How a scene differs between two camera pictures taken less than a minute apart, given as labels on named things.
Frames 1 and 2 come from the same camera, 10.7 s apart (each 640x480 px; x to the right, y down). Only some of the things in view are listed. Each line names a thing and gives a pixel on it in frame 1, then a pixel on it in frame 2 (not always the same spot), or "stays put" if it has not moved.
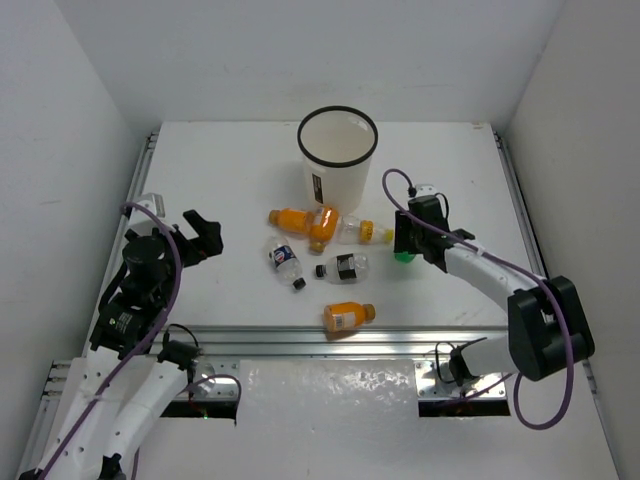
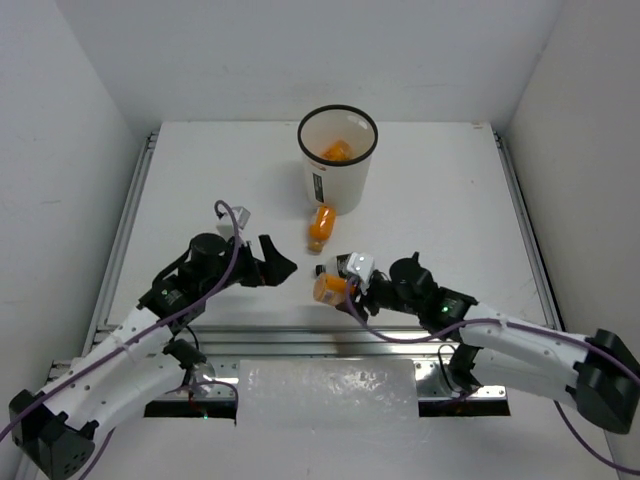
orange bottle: [292, 218] → [338, 150]
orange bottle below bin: [323, 224] stays put
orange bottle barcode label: [347, 315] → [329, 289]
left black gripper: [191, 244] → [258, 267]
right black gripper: [403, 242] → [366, 300]
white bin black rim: [337, 144] stays put
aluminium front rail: [217, 371] stays put
